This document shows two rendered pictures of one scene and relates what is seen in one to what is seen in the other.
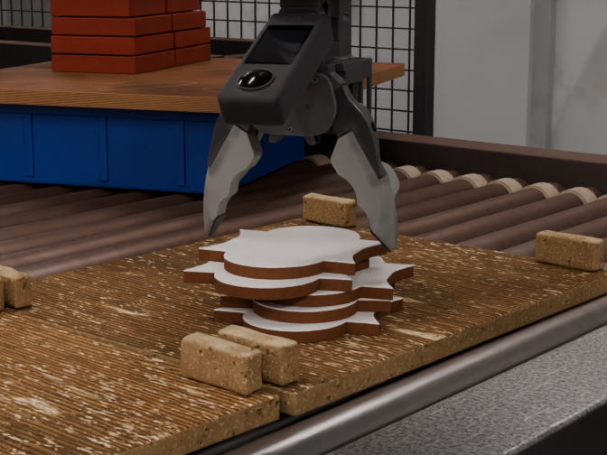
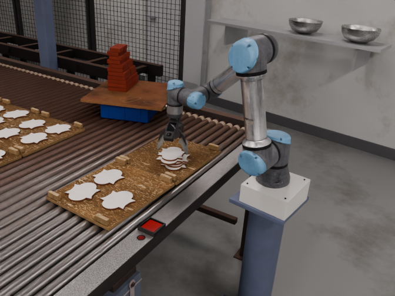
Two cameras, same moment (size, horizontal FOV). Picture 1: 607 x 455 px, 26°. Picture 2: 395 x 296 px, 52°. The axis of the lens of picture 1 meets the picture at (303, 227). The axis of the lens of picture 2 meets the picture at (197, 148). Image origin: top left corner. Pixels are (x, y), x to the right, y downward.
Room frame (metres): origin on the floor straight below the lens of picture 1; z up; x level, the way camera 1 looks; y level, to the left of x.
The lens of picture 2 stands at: (-0.77, 0.21, 1.85)
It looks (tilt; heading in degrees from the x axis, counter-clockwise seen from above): 26 degrees down; 349
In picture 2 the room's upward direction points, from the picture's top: 4 degrees clockwise
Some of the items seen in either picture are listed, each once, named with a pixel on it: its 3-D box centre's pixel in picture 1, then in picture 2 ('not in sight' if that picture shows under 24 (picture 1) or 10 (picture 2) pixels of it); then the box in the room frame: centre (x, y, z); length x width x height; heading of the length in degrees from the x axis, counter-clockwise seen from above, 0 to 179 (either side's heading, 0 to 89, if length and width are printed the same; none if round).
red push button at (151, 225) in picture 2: not in sight; (151, 226); (0.47, 0.13, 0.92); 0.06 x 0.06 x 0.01; 50
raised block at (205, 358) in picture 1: (221, 363); (166, 178); (0.78, 0.05, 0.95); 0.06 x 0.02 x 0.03; 48
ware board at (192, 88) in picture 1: (173, 79); (133, 92); (1.75, 0.17, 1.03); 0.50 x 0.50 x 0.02; 71
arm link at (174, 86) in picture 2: not in sight; (175, 93); (0.98, 0.00, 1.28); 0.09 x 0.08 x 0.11; 39
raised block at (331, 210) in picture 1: (328, 210); not in sight; (1.27, -0.02, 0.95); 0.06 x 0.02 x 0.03; 49
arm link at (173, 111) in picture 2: not in sight; (174, 108); (0.98, 0.00, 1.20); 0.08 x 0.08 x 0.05
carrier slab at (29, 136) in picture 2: not in sight; (33, 131); (1.34, 0.72, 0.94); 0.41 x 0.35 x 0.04; 140
